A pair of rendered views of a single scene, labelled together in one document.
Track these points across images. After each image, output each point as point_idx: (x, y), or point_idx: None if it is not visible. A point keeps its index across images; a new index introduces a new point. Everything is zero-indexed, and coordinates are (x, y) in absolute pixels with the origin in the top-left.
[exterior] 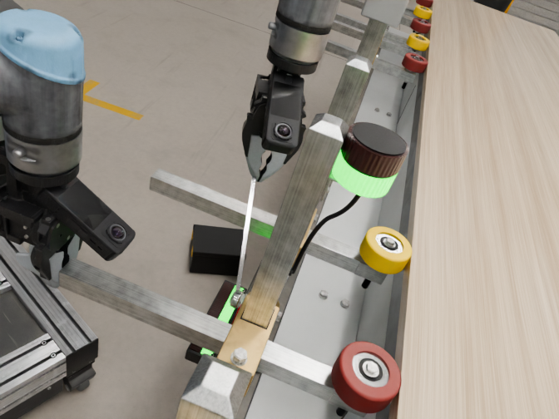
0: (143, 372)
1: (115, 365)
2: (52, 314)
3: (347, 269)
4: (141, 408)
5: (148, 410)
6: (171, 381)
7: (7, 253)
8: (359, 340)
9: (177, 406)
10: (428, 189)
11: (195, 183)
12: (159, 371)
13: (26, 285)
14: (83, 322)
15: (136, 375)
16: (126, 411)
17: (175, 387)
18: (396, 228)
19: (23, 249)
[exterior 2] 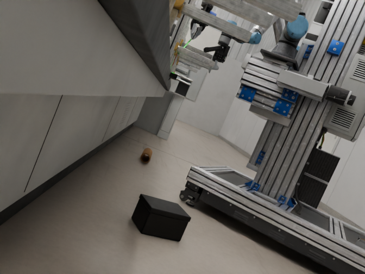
0: (161, 197)
1: (174, 202)
2: (213, 175)
3: None
4: (153, 190)
5: (150, 188)
6: (146, 192)
7: (252, 194)
8: None
9: (139, 186)
10: None
11: (204, 57)
12: (153, 195)
13: (232, 184)
14: (200, 170)
15: (163, 197)
16: (158, 191)
17: (143, 190)
18: None
19: (249, 194)
